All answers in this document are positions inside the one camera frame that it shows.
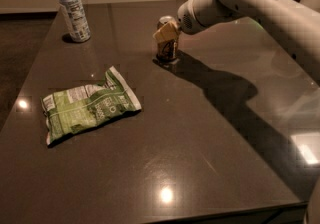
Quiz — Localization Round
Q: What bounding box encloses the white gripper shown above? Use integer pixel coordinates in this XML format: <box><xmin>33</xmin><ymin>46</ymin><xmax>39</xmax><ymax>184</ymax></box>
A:
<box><xmin>153</xmin><ymin>0</ymin><xmax>206</xmax><ymax>43</ymax></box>

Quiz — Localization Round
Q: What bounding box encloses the orange soda can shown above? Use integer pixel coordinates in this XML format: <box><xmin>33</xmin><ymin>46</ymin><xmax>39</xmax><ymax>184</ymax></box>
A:
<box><xmin>156</xmin><ymin>16</ymin><xmax>179</xmax><ymax>62</ymax></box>

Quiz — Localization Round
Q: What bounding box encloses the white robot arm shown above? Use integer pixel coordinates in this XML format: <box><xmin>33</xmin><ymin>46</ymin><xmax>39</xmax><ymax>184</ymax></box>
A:
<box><xmin>158</xmin><ymin>0</ymin><xmax>320</xmax><ymax>224</ymax></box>

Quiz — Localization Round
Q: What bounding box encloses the clear plastic water bottle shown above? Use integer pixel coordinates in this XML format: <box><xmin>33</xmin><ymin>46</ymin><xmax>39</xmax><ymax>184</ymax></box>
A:
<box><xmin>59</xmin><ymin>0</ymin><xmax>91</xmax><ymax>43</ymax></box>

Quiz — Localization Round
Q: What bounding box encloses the green chip bag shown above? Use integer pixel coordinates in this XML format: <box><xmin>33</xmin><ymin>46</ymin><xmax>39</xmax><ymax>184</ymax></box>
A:
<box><xmin>41</xmin><ymin>66</ymin><xmax>142</xmax><ymax>145</ymax></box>

